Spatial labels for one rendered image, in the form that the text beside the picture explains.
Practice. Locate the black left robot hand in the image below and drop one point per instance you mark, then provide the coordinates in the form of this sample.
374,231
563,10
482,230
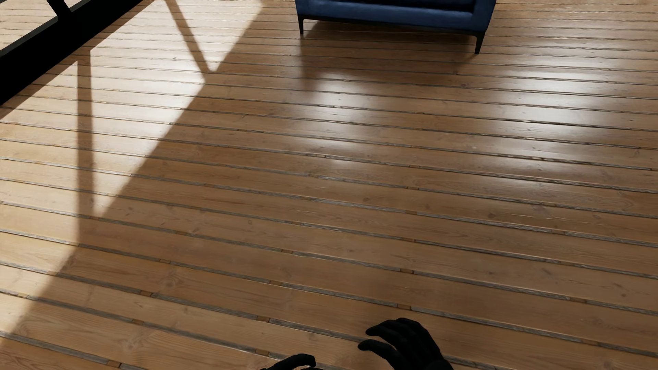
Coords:
297,363

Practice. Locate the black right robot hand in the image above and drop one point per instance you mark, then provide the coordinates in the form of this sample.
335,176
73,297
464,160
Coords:
411,347

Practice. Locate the blue sofa with black legs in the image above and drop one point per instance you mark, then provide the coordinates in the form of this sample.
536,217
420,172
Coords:
396,11

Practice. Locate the black window frame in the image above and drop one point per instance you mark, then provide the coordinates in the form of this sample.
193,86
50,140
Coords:
46,36

